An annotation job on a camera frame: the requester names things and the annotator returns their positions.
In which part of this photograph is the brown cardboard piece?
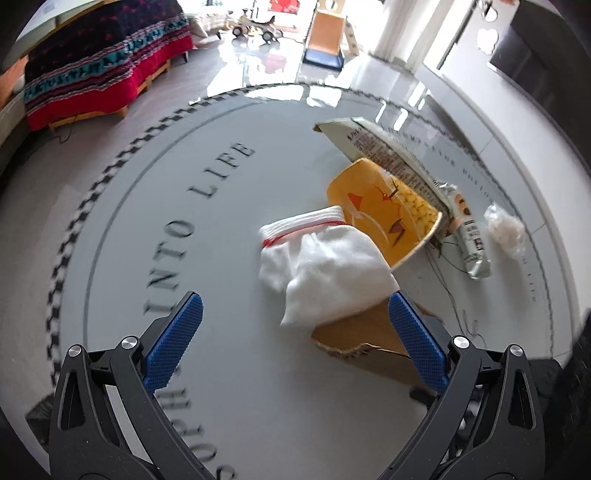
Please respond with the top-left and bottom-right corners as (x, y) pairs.
(311, 300), (425, 387)

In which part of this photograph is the clear plastic bag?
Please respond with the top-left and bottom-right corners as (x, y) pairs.
(484, 203), (527, 260)

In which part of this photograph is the cream corn snack wrapper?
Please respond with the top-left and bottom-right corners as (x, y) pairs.
(314, 117), (491, 280)

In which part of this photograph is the yellow paper cup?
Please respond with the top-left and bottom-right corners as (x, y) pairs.
(327, 158), (443, 269)

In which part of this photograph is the white cotton glove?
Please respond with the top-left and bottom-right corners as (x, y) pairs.
(259, 206), (400, 329)

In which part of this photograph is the table with patterned blanket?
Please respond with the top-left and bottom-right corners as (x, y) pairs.
(23, 0), (192, 131)

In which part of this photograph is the yellow blue toddler slide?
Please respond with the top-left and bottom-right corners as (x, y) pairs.
(303, 1), (359, 72)

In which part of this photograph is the white ride-on toy car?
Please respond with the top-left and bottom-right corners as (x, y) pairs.
(230, 14), (283, 44)

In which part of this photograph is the thin black string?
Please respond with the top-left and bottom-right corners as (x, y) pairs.
(424, 239), (486, 345)

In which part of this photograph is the wall mounted black television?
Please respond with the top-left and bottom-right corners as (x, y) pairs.
(489, 0), (591, 116)

